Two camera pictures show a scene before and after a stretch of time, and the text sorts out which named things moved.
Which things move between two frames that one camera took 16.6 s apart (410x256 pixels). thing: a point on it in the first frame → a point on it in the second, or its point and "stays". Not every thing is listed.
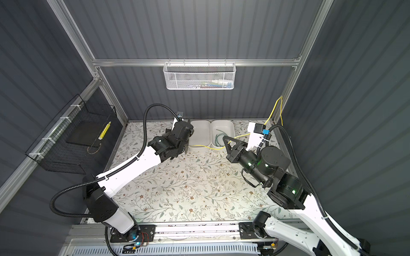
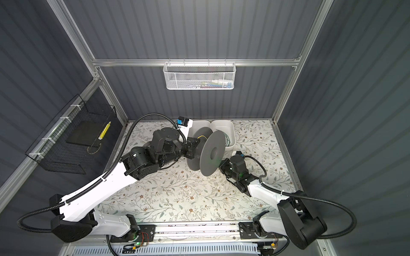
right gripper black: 236,152 → 222,167
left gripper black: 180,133 → 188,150
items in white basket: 214,84 stays
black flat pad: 87,133 stays
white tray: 219,129 stays
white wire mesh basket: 199,75 stays
